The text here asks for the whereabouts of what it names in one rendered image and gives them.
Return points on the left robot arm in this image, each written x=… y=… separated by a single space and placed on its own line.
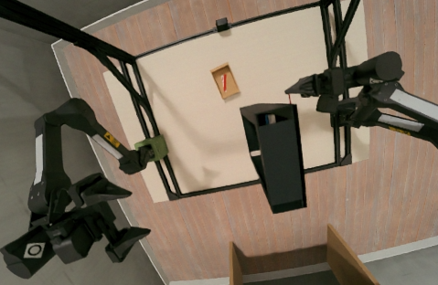
x=385 y=68

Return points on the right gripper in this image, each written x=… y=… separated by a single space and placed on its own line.
x=98 y=189

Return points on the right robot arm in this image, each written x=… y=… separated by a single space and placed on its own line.
x=48 y=195

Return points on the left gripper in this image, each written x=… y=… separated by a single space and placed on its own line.
x=314 y=85

